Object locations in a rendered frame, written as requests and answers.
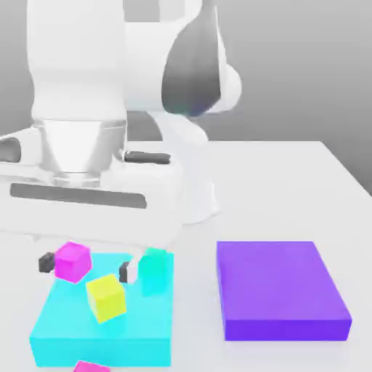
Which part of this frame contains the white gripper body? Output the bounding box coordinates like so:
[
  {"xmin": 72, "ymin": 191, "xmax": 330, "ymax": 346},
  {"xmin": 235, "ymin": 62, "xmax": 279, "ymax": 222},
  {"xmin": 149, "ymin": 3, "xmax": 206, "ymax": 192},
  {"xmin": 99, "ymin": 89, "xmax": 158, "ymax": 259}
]
[{"xmin": 0, "ymin": 161, "xmax": 185, "ymax": 250}]

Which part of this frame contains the small magenta cube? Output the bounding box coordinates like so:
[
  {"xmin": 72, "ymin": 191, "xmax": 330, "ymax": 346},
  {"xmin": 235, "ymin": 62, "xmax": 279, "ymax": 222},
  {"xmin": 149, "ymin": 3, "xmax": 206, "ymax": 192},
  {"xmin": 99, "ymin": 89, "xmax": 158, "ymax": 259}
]
[
  {"xmin": 72, "ymin": 359, "xmax": 112, "ymax": 372},
  {"xmin": 54, "ymin": 240, "xmax": 93, "ymax": 285}
]

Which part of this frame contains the small teal cube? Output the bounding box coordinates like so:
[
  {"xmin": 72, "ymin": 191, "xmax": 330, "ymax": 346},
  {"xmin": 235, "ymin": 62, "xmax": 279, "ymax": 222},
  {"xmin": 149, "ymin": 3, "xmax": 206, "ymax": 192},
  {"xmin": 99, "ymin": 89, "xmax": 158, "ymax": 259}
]
[{"xmin": 137, "ymin": 246, "xmax": 170, "ymax": 298}]

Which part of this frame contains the small yellow cube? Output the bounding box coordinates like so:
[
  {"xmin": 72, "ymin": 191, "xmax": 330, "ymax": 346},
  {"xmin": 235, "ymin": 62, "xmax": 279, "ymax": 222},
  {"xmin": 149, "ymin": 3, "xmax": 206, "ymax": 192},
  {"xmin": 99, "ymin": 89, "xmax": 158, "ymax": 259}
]
[{"xmin": 85, "ymin": 272, "xmax": 128, "ymax": 325}]

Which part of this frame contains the large cyan box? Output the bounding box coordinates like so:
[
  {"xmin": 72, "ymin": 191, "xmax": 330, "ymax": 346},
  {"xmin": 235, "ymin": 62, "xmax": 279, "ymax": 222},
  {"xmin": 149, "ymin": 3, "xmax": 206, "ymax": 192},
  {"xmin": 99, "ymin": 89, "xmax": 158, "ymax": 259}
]
[{"xmin": 28, "ymin": 251, "xmax": 176, "ymax": 369}]

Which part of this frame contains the large purple box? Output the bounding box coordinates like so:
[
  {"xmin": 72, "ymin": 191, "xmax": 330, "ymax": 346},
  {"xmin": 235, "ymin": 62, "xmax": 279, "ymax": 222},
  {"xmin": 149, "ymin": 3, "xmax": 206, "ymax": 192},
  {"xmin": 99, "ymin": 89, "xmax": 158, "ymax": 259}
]
[{"xmin": 216, "ymin": 240, "xmax": 353, "ymax": 342}]

